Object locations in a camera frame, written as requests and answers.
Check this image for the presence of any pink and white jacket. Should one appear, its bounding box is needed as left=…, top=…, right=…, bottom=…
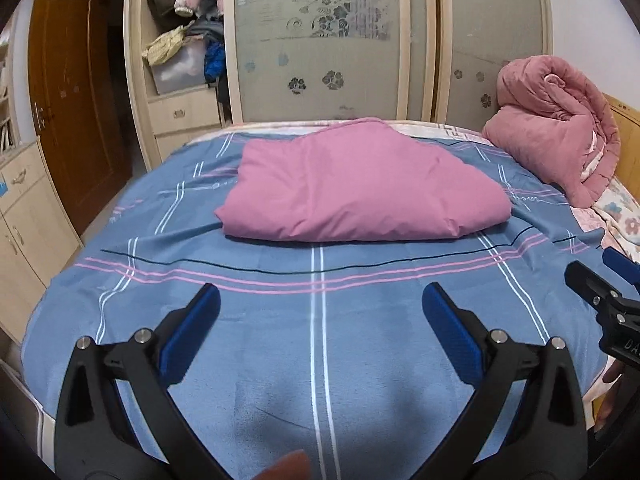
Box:
left=216, top=119, right=512, bottom=243

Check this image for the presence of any person's right hand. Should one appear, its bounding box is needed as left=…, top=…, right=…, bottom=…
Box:
left=594, top=360, right=625, bottom=432

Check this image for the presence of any person's left hand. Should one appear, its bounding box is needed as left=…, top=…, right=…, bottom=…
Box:
left=254, top=450, right=311, bottom=480

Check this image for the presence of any floral pillow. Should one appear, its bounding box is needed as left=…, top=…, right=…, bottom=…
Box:
left=593, top=177, right=640, bottom=263

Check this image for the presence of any wooden headboard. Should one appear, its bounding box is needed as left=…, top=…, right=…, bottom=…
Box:
left=604, top=94, right=640, bottom=200

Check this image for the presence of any rolled pink quilt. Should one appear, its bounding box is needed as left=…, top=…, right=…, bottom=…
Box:
left=482, top=55, right=622, bottom=208

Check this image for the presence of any beige cabinet with shelves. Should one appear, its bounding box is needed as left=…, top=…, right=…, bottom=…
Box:
left=0, top=24, right=82, bottom=344

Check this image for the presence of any blue plaid bed sheet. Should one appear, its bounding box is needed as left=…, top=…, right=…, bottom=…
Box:
left=22, top=132, right=606, bottom=479

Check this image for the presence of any wardrobe with frosted doors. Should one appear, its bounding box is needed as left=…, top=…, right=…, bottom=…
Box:
left=124, top=0, right=552, bottom=168

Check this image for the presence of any brown wooden door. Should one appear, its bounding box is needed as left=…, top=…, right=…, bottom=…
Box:
left=28, top=0, right=131, bottom=234

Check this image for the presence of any translucent storage box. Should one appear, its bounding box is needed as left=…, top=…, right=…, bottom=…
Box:
left=151, top=39, right=206, bottom=94

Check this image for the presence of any yellowish cloth in wardrobe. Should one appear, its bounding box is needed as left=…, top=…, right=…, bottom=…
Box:
left=142, top=26, right=186, bottom=67

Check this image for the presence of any blue garment in wardrobe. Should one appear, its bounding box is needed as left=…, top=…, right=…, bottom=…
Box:
left=204, top=40, right=226, bottom=84

